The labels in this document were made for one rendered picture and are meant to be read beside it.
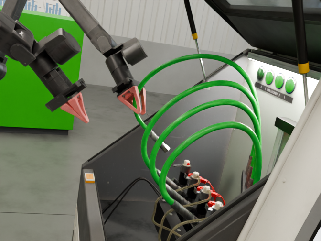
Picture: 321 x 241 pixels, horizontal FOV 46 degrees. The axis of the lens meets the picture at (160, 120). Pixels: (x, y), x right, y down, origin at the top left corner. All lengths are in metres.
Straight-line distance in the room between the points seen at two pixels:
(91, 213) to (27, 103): 3.33
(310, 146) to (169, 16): 7.07
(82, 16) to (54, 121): 3.22
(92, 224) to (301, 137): 0.60
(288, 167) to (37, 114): 3.85
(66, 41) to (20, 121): 3.52
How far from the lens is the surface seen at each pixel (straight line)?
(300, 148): 0.72
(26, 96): 4.34
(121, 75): 1.16
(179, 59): 1.10
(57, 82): 0.96
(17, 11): 1.46
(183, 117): 0.85
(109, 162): 1.38
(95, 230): 1.04
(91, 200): 1.17
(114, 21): 7.53
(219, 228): 0.78
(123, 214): 1.36
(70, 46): 0.93
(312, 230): 0.65
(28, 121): 4.42
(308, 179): 0.68
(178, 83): 7.88
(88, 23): 1.27
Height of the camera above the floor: 1.51
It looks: 15 degrees down
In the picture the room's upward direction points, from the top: 10 degrees clockwise
